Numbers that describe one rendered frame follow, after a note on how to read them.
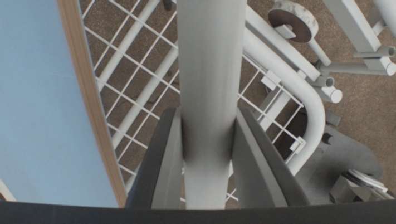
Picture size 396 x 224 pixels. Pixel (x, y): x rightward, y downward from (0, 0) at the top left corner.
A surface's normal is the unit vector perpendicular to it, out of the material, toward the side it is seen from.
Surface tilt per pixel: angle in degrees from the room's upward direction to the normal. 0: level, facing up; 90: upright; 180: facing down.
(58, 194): 31
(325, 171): 0
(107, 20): 0
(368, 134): 0
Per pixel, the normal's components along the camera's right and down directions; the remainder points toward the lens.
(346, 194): -0.52, -0.08
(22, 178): -0.34, 0.46
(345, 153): 0.13, 0.23
